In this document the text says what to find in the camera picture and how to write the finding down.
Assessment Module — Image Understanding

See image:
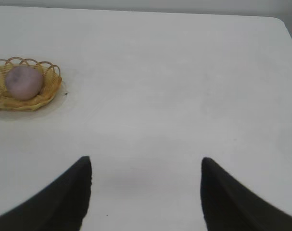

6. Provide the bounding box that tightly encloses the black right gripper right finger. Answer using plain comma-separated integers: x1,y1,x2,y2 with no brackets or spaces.
201,157,292,231

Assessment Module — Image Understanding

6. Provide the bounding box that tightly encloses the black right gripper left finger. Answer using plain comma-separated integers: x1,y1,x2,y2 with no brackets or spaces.
0,155,92,231

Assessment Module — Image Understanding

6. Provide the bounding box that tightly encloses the yellow woven wicker basket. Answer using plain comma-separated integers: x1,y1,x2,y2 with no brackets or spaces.
0,57,63,112

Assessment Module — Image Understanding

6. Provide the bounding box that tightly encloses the pink peach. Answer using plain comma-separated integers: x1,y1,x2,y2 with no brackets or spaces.
5,66,44,101

